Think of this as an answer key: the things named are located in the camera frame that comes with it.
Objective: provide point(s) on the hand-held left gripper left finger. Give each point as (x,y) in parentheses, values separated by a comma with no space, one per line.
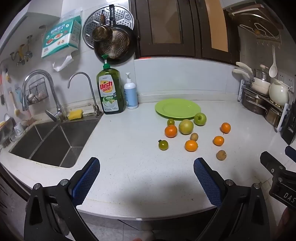
(83,183)

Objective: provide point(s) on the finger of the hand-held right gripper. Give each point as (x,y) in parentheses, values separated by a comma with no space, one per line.
(291,151)
(271,163)

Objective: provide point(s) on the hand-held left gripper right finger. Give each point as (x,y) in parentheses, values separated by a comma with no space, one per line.
(209,183)

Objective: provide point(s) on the orange mandarin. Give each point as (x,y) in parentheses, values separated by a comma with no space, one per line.
(191,146)
(226,128)
(218,141)

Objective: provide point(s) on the large orange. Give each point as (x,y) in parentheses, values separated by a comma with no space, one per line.
(171,131)

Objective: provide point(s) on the green plate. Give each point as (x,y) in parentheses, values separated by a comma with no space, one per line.
(177,109)

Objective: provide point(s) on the person's right hand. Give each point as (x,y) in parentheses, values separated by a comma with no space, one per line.
(288,220)

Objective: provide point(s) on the metal pot rack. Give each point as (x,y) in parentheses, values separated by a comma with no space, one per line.
(283,118)

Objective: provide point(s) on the small steel pot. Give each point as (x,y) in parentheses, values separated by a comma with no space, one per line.
(272,117)

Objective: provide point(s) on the stainless steel sink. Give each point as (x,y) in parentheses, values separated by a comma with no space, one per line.
(55,143)

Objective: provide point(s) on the dark green tomato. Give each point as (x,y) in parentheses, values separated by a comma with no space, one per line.
(163,145)

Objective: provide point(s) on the white ceramic jug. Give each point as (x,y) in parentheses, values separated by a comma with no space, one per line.
(278,92)

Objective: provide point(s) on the large yellow-green pear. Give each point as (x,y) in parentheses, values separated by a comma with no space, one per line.
(186,127)

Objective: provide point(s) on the large steel pot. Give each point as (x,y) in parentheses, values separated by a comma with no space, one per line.
(253,104)

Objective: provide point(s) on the green apple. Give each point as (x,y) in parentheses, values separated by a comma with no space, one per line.
(200,119)

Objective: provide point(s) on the yellow sponge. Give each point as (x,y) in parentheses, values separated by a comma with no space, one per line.
(75,115)

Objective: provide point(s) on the small green tomato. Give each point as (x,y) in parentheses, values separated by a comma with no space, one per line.
(171,122)

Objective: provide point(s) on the steel pot with lid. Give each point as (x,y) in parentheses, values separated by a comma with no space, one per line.
(261,74)

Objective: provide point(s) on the white rice spoon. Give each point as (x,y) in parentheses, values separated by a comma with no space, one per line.
(272,69)

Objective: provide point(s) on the thin gooseneck faucet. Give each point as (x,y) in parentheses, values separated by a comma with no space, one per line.
(91,90)

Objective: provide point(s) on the green dish soap bottle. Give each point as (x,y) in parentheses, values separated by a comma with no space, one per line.
(110,92)

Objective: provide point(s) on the large chrome faucet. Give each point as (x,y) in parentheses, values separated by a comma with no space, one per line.
(52,90)

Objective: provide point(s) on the white pump bottle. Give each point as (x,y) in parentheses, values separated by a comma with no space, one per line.
(130,95)

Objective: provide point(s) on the dish brush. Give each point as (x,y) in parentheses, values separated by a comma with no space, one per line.
(15,104)

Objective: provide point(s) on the white plastic bag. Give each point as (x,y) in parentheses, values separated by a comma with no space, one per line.
(61,63)

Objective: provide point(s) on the black hanging brush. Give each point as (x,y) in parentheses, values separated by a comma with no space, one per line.
(2,92)

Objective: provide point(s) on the brass perforated strainer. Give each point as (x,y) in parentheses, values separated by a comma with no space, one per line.
(115,45)

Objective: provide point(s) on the yellow hanging kitchen tool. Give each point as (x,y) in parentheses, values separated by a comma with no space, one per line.
(20,53)

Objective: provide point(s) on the black frying pan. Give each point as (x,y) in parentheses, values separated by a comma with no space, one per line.
(129,46)

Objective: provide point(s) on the metal hanging kitchen tool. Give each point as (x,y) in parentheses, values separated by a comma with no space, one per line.
(29,47)

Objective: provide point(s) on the paper towel package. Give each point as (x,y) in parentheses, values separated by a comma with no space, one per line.
(61,38)

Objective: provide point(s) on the small brass saucepan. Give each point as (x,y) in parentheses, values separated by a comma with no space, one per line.
(101,33)

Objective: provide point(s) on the round metal steamer plate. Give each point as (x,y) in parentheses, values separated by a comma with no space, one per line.
(92,20)

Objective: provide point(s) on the wall power outlet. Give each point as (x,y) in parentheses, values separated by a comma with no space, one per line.
(286,78)

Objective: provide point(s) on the wall rack with pan lid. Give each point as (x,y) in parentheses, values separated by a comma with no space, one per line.
(259,27)

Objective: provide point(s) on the dark brown window frame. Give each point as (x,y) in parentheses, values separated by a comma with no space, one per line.
(196,27)

